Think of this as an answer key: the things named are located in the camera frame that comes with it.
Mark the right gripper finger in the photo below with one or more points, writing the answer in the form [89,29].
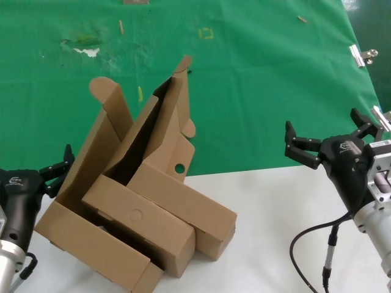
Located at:
[368,128]
[302,149]

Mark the yellow tape strip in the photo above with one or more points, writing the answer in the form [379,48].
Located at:
[140,93]

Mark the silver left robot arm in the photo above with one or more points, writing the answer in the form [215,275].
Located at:
[7,262]

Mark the short tan tape piece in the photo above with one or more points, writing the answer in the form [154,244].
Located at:
[302,19]

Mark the green table cloth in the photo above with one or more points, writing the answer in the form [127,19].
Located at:
[244,91]

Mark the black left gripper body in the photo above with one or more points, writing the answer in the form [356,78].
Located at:
[18,198]

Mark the closed-front cardboard box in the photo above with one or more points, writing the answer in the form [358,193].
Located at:
[146,219]

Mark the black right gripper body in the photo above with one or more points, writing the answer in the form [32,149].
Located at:
[345,164]

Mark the large open cardboard box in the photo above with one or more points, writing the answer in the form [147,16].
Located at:
[85,244]

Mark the brown flat piece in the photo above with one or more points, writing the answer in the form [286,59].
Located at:
[136,1]

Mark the shallow cardboard box with hole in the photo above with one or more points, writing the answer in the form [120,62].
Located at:
[189,201]

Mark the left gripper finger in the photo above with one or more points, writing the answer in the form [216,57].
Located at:
[55,168]

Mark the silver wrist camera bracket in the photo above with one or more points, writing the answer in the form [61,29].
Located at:
[380,161]

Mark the long tan tape strip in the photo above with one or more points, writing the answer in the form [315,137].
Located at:
[121,27]

